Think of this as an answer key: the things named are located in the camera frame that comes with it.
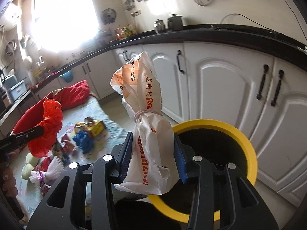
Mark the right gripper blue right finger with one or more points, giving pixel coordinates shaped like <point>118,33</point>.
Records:
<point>181,158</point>

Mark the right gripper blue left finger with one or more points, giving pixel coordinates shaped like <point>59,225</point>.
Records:
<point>123,158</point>

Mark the white orange plastic bag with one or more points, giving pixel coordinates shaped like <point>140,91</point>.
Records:
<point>152,169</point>

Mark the green foam net sleeve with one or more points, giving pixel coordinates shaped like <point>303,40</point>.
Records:
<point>30,164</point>

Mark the blue wrapper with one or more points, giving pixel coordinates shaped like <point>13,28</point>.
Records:
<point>84,142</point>

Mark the yellow snack box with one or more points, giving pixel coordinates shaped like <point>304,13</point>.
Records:
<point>90,126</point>

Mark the red plastic bag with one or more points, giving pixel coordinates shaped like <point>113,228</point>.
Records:
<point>51,125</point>

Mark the white foam net sleeve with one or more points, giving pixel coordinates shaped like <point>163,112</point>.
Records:
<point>53,172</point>

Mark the green black snack wrapper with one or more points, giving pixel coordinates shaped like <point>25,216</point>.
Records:
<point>58,150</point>

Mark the yellow rimmed trash bin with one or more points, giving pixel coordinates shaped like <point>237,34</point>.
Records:
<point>223,127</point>

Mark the Hello Kitty bed sheet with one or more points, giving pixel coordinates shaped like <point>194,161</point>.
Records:
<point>29,196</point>

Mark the grey storage crate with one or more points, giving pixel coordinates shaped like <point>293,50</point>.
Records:
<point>16,91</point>

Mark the red blanket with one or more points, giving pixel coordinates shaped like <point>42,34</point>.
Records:
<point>69,97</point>

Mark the blue plastic basin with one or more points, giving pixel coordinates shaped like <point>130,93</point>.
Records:
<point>67,77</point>

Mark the silver kettle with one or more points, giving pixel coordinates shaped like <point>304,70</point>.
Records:
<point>159,26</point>

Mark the dark pot on counter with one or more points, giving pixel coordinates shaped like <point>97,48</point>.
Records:
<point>175,23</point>

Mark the black countertop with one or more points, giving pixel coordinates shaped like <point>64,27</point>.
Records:
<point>266,41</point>

